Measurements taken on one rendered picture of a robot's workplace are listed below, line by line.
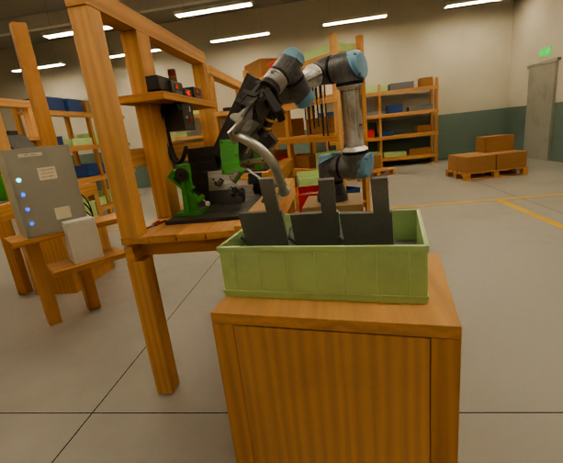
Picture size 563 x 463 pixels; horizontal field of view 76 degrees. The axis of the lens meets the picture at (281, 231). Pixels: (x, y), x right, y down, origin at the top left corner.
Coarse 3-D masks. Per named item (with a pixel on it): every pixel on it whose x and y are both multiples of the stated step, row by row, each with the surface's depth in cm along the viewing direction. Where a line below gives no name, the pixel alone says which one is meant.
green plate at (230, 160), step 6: (222, 144) 217; (228, 144) 217; (234, 144) 216; (222, 150) 218; (228, 150) 217; (234, 150) 216; (222, 156) 218; (228, 156) 217; (234, 156) 217; (222, 162) 218; (228, 162) 217; (234, 162) 217; (240, 162) 223; (222, 168) 218; (228, 168) 217; (234, 168) 217; (222, 174) 218; (228, 174) 217
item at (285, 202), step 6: (288, 180) 289; (294, 186) 300; (294, 192) 297; (282, 198) 223; (288, 198) 256; (258, 204) 205; (264, 204) 203; (282, 204) 221; (288, 204) 254; (252, 210) 189; (258, 210) 188; (282, 210) 219; (240, 222) 166; (234, 228) 162; (240, 228) 161
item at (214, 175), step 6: (210, 174) 221; (216, 174) 221; (210, 180) 221; (216, 180) 221; (228, 180) 220; (210, 186) 221; (216, 186) 221; (222, 186) 220; (228, 186) 220; (234, 186) 218
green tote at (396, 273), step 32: (288, 224) 146; (416, 224) 131; (224, 256) 113; (256, 256) 109; (288, 256) 106; (320, 256) 103; (352, 256) 100; (384, 256) 98; (416, 256) 95; (224, 288) 117; (256, 288) 113; (288, 288) 109; (320, 288) 106; (352, 288) 103; (384, 288) 100; (416, 288) 98
